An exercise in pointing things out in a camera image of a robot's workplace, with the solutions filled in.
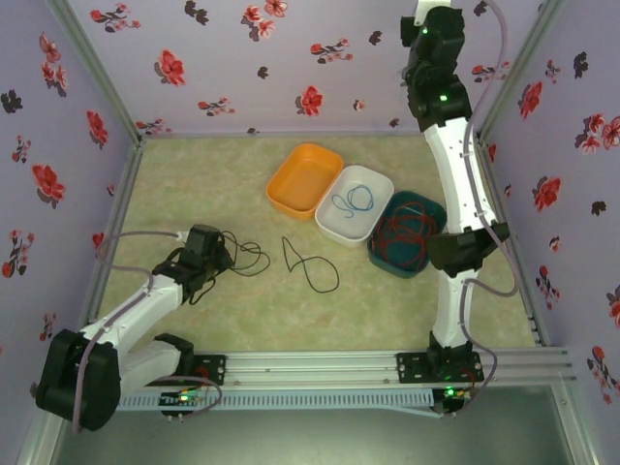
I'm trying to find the aluminium corner post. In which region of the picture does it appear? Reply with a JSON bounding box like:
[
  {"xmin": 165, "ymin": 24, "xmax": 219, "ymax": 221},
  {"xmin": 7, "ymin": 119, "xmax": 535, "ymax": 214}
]
[
  {"xmin": 46, "ymin": 0, "xmax": 146, "ymax": 144},
  {"xmin": 477, "ymin": 0, "xmax": 568, "ymax": 141}
]

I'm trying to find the small controller board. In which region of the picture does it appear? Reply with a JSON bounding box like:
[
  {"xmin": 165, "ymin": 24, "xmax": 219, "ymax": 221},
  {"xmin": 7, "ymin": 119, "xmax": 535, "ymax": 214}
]
[
  {"xmin": 158, "ymin": 389, "xmax": 207, "ymax": 422},
  {"xmin": 432, "ymin": 386, "xmax": 475, "ymax": 419}
]

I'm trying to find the white slotted cable duct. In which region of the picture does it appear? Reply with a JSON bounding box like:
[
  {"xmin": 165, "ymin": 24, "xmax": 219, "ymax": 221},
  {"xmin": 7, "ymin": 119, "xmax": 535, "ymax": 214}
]
[{"xmin": 118, "ymin": 388, "xmax": 435, "ymax": 413}]

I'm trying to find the aluminium table edge rail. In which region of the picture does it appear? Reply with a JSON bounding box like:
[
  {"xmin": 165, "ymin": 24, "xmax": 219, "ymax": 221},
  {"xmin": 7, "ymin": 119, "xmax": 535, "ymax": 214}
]
[
  {"xmin": 77, "ymin": 138, "xmax": 146, "ymax": 353},
  {"xmin": 476, "ymin": 135, "xmax": 551, "ymax": 348}
]

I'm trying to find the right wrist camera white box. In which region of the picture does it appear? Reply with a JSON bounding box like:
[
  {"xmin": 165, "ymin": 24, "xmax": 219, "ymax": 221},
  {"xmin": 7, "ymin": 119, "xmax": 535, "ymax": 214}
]
[{"xmin": 415, "ymin": 0, "xmax": 455, "ymax": 21}]

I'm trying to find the left arm grey cable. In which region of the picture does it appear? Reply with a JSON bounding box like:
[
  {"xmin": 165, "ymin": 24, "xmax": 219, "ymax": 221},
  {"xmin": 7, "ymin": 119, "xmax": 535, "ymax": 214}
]
[{"xmin": 72, "ymin": 231, "xmax": 224, "ymax": 435}]

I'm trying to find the thin red cable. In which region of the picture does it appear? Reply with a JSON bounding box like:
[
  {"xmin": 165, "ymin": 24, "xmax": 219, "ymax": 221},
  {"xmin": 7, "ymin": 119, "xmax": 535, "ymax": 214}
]
[
  {"xmin": 375, "ymin": 201, "xmax": 437, "ymax": 270},
  {"xmin": 376, "ymin": 202, "xmax": 437, "ymax": 270}
]

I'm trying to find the aluminium lower frame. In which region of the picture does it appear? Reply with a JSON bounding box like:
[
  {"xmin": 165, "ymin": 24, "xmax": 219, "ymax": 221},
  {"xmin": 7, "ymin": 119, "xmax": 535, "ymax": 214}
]
[{"xmin": 16, "ymin": 380, "xmax": 602, "ymax": 465}]

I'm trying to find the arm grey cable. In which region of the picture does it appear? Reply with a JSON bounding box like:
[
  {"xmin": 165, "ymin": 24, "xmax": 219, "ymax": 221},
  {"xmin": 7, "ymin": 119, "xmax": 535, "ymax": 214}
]
[
  {"xmin": 457, "ymin": 0, "xmax": 519, "ymax": 418},
  {"xmin": 72, "ymin": 231, "xmax": 224, "ymax": 435}
]

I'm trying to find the thin blue cable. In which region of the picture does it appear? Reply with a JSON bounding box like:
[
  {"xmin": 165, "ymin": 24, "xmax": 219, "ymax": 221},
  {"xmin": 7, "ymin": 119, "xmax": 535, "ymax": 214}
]
[{"xmin": 331, "ymin": 183, "xmax": 376, "ymax": 220}]

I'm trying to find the orange plastic tray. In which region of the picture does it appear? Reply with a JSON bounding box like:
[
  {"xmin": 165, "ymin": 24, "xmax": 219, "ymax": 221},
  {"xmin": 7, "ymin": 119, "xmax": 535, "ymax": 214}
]
[{"xmin": 265, "ymin": 142, "xmax": 345, "ymax": 223}]

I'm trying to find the white plastic tray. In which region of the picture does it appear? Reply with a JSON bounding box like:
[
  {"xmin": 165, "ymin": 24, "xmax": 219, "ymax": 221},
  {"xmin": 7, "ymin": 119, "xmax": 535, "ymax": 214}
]
[{"xmin": 314, "ymin": 165, "xmax": 395, "ymax": 248}]

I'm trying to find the thin black cable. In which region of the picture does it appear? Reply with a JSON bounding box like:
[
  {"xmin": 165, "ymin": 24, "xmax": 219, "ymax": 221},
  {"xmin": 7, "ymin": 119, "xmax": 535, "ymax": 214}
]
[
  {"xmin": 212, "ymin": 230, "xmax": 271, "ymax": 278},
  {"xmin": 281, "ymin": 235, "xmax": 341, "ymax": 295}
]

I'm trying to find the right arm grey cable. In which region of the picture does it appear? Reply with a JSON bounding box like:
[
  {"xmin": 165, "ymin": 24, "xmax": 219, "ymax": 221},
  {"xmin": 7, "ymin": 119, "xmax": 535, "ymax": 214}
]
[{"xmin": 457, "ymin": 0, "xmax": 519, "ymax": 418}]

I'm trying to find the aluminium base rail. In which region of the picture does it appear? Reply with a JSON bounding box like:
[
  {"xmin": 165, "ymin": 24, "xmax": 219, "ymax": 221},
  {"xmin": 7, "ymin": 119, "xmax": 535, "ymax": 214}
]
[{"xmin": 46, "ymin": 347, "xmax": 575, "ymax": 388}]

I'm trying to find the teal plastic tray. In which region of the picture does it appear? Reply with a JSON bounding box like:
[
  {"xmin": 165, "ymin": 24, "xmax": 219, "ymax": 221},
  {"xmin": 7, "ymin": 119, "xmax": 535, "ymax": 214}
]
[{"xmin": 366, "ymin": 190, "xmax": 448, "ymax": 281}]

